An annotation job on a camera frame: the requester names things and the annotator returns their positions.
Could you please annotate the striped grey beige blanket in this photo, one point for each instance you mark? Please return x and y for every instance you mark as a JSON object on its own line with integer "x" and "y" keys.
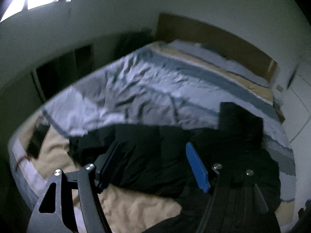
{"x": 145, "y": 85}

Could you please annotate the wooden bedside table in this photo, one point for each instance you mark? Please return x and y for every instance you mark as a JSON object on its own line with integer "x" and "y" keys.
{"x": 279, "y": 111}

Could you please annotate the dark bag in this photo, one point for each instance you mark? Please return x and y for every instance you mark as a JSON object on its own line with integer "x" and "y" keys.
{"x": 133, "y": 41}

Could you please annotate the white wardrobe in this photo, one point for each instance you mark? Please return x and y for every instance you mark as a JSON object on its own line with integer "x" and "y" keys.
{"x": 300, "y": 102}

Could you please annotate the black garment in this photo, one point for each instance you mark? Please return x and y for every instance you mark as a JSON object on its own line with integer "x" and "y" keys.
{"x": 150, "y": 155}

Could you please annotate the dark flat phone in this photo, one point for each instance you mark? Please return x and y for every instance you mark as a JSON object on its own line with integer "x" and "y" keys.
{"x": 38, "y": 140}

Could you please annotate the wooden headboard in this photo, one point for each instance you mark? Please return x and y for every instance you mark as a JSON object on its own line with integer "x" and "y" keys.
{"x": 206, "y": 36}

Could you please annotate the dark open shelf unit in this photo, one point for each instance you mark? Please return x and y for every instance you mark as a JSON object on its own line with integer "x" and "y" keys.
{"x": 63, "y": 72}

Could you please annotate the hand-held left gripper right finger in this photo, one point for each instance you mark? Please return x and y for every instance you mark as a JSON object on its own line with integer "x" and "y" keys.
{"x": 197, "y": 167}

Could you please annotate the wall outlet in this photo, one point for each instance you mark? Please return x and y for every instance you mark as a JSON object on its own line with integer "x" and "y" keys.
{"x": 280, "y": 88}

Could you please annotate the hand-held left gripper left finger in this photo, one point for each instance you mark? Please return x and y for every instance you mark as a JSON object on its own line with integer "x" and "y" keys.
{"x": 109, "y": 165}

